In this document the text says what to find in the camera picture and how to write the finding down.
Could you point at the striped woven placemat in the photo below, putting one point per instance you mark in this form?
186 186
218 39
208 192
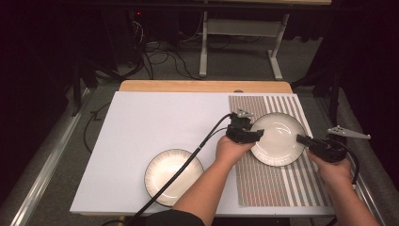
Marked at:
266 188

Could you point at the wooden table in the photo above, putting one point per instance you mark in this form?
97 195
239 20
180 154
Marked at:
204 86

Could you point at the white ribbed plate dark rim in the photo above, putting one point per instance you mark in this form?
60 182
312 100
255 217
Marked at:
160 169
277 141

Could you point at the person's dark sleeve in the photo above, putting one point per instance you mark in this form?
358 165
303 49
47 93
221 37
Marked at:
169 219

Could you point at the aluminium rail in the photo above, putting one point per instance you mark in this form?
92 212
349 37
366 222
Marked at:
367 188
47 163

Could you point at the person's left hand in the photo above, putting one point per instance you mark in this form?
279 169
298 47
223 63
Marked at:
230 152

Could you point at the person's right hand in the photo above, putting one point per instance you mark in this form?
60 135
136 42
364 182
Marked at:
334 171

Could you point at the white-framed desk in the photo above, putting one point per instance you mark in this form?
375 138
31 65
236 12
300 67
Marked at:
203 47

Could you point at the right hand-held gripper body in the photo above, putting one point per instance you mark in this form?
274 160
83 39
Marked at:
329 150

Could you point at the white board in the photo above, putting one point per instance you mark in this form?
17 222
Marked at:
156 119

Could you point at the black metal stand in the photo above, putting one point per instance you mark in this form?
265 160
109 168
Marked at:
335 103
76 94

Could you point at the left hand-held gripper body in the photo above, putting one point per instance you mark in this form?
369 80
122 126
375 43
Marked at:
240 132

